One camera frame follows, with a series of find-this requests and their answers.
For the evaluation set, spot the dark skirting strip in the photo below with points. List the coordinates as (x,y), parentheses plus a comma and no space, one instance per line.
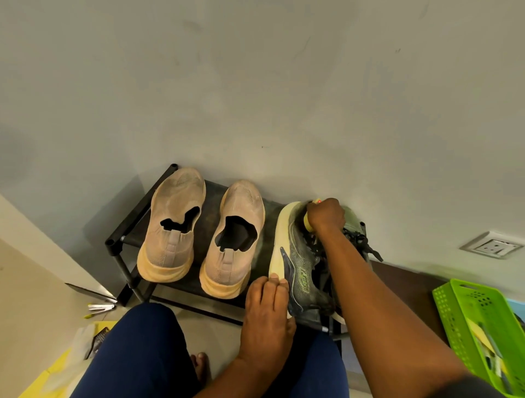
(90,293)

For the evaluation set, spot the black metal shoe rack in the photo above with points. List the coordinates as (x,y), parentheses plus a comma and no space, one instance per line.
(213,197)

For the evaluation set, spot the person's right forearm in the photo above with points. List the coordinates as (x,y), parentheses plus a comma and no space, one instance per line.
(389,328)

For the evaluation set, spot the person's right hand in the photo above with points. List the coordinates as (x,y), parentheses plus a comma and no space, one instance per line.
(326,215)

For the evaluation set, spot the small dark packet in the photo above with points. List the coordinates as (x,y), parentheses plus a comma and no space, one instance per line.
(97,340)

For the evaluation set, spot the person's left hand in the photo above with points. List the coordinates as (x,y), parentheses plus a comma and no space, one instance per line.
(266,328)

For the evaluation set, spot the beige suede shoe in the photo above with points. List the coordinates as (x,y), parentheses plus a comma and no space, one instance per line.
(168,254)
(225,270)

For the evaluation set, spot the person's left foot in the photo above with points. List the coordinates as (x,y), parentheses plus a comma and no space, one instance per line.
(200,365)

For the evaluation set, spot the dark blue trousers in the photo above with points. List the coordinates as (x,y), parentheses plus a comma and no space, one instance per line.
(143,356)

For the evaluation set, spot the yellow-edged shoe shine sponge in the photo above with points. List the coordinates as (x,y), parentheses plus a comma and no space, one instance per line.
(307,221)

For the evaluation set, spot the white wall socket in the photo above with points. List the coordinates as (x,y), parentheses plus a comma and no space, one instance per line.
(492,247)

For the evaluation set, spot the green plastic basket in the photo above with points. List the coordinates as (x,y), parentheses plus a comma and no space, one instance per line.
(459,336)

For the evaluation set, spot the dark brown low bench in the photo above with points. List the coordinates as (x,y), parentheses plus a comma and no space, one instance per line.
(410,287)

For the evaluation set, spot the yellow sticky note pad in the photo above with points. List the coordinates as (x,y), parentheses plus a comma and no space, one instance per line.
(480,334)

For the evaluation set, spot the light blue plastic basket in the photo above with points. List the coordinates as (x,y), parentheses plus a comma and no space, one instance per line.
(516,307)

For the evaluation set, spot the green sneaker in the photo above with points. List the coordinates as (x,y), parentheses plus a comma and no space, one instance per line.
(352,217)
(299,254)

